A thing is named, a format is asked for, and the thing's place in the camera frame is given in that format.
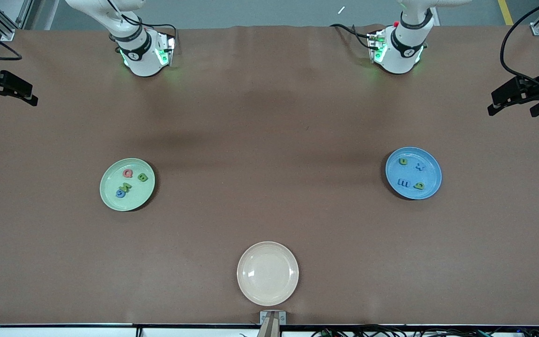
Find tangled black cables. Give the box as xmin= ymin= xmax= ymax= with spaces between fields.
xmin=311 ymin=324 xmax=539 ymax=337

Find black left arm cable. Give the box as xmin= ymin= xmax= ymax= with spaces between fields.
xmin=500 ymin=0 xmax=539 ymax=93

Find cream plate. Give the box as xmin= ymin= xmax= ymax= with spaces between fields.
xmin=237 ymin=241 xmax=299 ymax=307

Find pale green plate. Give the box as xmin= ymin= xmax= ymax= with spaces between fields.
xmin=100 ymin=158 xmax=156 ymax=212

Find brown table cover sheet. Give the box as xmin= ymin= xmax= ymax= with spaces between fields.
xmin=0 ymin=24 xmax=539 ymax=326

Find blue plate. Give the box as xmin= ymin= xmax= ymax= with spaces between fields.
xmin=385 ymin=147 xmax=443 ymax=200

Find black base cable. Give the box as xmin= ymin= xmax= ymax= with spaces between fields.
xmin=143 ymin=24 xmax=177 ymax=52
xmin=329 ymin=23 xmax=374 ymax=50

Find grey metal camera bracket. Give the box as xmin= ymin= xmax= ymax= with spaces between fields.
xmin=260 ymin=310 xmax=287 ymax=337

